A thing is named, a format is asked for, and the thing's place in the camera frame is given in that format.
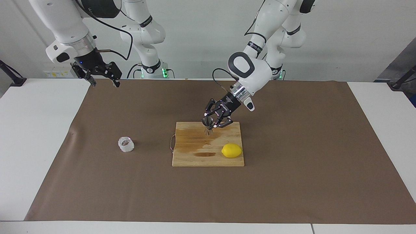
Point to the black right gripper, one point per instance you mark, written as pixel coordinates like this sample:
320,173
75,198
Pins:
92,63

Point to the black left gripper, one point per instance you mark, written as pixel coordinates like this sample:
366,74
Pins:
230,104

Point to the steel double jigger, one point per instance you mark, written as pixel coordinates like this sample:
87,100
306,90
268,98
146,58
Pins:
208,122

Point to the clear textured glass cup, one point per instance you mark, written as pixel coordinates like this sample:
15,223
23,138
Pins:
126,144

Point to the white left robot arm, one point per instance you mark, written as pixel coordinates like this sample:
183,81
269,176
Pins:
256,73

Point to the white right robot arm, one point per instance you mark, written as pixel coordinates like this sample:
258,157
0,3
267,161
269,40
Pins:
65,22

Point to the wooden cutting board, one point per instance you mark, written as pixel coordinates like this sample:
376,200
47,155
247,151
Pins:
208,146

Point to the yellow lemon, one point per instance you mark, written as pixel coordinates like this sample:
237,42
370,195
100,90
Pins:
231,150

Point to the black clamp stand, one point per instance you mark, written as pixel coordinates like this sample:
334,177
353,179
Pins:
397,85
18,81

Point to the brown paper table mat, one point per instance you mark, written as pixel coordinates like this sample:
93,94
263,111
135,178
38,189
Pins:
208,195

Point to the white wall socket box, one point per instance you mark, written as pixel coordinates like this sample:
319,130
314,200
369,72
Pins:
53,74

